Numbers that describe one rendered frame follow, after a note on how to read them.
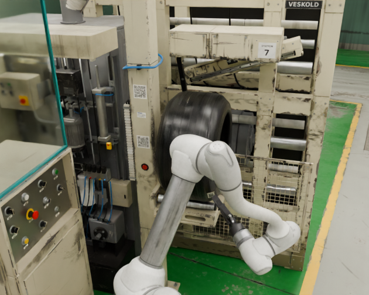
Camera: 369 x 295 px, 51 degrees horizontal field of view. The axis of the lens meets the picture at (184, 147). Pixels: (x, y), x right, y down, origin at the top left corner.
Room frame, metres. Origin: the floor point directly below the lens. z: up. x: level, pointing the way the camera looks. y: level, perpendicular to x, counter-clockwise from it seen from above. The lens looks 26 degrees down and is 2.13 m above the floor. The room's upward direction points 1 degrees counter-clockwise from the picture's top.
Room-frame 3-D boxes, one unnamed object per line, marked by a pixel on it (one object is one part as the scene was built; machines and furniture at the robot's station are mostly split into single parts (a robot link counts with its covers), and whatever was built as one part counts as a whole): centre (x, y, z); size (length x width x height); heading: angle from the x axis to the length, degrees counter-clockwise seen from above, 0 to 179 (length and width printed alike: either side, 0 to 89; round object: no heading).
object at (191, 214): (1.83, 0.00, 0.84); 0.36 x 0.09 x 0.06; 73
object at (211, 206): (1.83, 0.00, 0.90); 0.35 x 0.05 x 0.05; 73
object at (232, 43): (2.21, -0.25, 1.71); 0.61 x 0.25 x 0.15; 73
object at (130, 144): (2.01, 0.30, 1.19); 0.05 x 0.04 x 0.48; 163
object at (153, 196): (2.01, 0.13, 0.90); 0.40 x 0.03 x 0.10; 163
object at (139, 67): (2.02, 0.21, 1.65); 0.19 x 0.19 x 0.06; 73
